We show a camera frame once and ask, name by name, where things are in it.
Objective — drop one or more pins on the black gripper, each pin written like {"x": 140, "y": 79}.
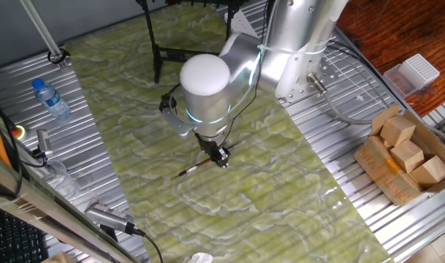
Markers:
{"x": 209, "y": 144}

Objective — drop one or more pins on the brown calligraphy brush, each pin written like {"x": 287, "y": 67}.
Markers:
{"x": 194, "y": 168}

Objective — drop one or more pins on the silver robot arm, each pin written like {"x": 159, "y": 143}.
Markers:
{"x": 207, "y": 95}

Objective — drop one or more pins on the black pen rack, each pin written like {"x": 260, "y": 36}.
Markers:
{"x": 157, "y": 62}

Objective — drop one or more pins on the green marble pattern mat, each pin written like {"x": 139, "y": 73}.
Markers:
{"x": 244, "y": 204}

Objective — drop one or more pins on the crumpled white paper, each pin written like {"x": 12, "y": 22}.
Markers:
{"x": 200, "y": 258}

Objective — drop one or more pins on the white power strip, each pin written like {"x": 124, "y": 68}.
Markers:
{"x": 246, "y": 23}

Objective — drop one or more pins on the large brown cardboard box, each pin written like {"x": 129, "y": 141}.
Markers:
{"x": 383, "y": 171}

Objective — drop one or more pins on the light wooden block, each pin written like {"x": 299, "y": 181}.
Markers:
{"x": 430, "y": 171}
{"x": 397, "y": 129}
{"x": 408, "y": 155}

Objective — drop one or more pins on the clear water bottle blue label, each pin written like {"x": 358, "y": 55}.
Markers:
{"x": 52, "y": 102}

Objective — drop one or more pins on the small cardboard box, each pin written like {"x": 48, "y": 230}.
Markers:
{"x": 59, "y": 258}

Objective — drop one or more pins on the yellow red emergency button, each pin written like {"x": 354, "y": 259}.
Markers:
{"x": 18, "y": 132}

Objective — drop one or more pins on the white pipette tip box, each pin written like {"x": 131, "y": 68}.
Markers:
{"x": 421, "y": 71}

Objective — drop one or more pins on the aluminium pole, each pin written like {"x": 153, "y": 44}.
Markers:
{"x": 43, "y": 33}

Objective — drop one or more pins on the black keyboard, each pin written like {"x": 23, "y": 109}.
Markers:
{"x": 21, "y": 244}

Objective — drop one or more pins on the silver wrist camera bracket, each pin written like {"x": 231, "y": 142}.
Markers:
{"x": 176, "y": 124}

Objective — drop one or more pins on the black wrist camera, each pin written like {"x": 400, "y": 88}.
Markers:
{"x": 167, "y": 104}

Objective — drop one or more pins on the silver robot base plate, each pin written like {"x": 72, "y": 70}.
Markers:
{"x": 331, "y": 75}

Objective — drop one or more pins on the aluminium frame bar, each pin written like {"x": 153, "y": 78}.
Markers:
{"x": 25, "y": 197}

